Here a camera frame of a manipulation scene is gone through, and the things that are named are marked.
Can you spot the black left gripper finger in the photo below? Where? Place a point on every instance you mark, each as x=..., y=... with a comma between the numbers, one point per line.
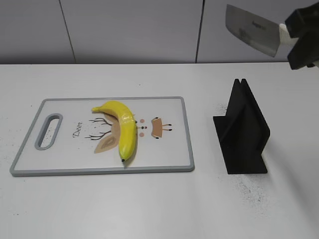
x=303, y=20

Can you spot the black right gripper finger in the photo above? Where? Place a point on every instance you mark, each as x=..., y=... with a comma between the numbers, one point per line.
x=304, y=53

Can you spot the white-handled cleaver knife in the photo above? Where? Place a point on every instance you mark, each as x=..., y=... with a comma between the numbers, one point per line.
x=260, y=33

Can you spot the yellow plastic banana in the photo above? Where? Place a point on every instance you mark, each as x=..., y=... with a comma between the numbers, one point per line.
x=128, y=129

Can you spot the black knife stand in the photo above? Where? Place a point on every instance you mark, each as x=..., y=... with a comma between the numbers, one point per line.
x=242, y=132

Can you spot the white grey-rimmed cutting board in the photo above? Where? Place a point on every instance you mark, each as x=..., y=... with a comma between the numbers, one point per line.
x=67, y=138

